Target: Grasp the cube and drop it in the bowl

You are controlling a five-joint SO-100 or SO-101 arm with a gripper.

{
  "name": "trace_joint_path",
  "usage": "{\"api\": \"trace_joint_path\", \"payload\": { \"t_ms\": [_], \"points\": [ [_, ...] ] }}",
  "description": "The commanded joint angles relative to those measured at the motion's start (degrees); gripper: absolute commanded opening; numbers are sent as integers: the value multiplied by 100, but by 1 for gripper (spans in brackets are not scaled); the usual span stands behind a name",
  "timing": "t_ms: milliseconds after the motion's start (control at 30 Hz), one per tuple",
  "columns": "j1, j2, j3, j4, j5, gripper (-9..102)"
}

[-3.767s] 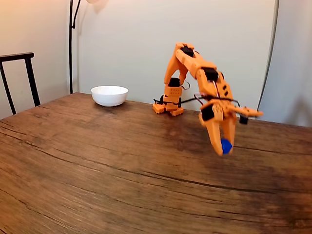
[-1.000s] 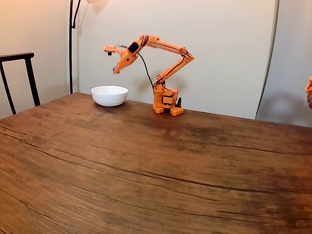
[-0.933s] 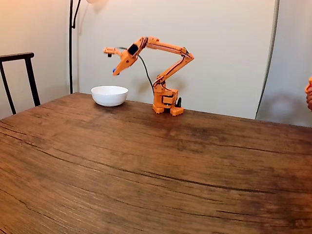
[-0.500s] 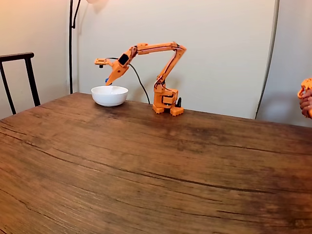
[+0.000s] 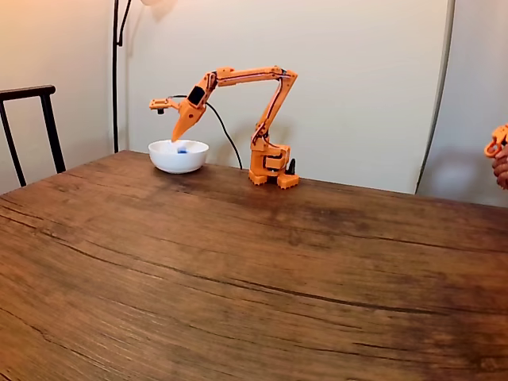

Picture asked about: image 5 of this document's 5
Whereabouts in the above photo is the black wooden chair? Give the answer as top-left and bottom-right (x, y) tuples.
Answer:
(0, 84), (67, 187)

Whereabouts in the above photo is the black floor lamp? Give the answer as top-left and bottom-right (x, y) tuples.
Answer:
(112, 0), (178, 154)

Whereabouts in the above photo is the orange-mounted wrist camera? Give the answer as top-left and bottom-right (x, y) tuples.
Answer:
(148, 98), (180, 117)

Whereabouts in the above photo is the black camera cable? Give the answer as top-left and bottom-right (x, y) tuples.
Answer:
(166, 94), (244, 171)

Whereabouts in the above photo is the white ceramic bowl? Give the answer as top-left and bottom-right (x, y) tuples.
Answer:
(148, 138), (210, 175)

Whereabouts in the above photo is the person's hand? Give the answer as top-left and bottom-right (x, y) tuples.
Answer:
(491, 143), (508, 191)

